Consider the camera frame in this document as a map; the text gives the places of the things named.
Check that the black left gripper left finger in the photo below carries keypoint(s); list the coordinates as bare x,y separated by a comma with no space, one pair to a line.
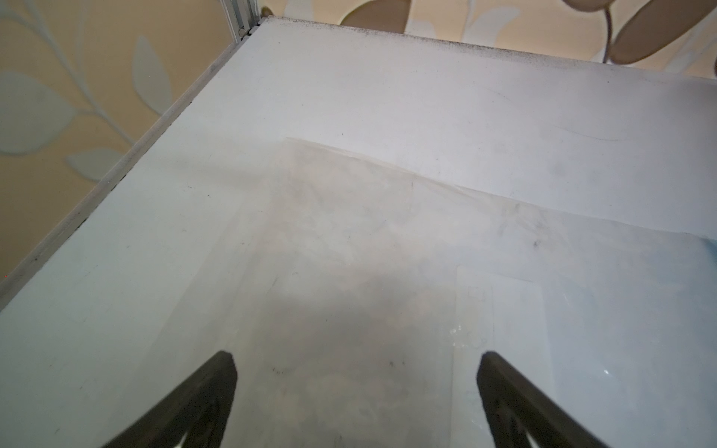
194,414

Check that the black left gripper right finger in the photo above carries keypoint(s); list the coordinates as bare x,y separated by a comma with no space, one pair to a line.
518,413

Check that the clear zip top bag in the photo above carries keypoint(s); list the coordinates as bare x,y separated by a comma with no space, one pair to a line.
357,299

